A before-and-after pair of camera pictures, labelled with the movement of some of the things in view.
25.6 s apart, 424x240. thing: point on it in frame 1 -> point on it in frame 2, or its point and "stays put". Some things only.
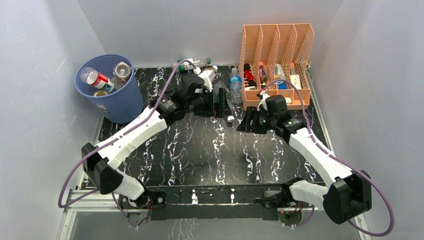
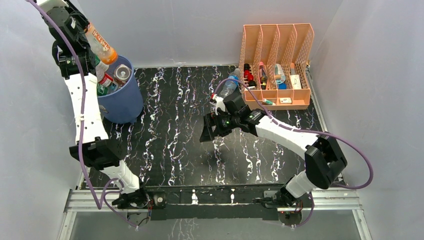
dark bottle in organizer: [263, 75] stays put
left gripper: [216, 110] -> [72, 12]
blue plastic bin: [123, 105] stays put
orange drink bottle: [209, 73] -> [105, 53]
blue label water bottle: [236, 86] stays put
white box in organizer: [295, 80] stays put
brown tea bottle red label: [122, 71] stays put
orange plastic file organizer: [274, 59] stays put
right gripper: [250, 122] -> [215, 126]
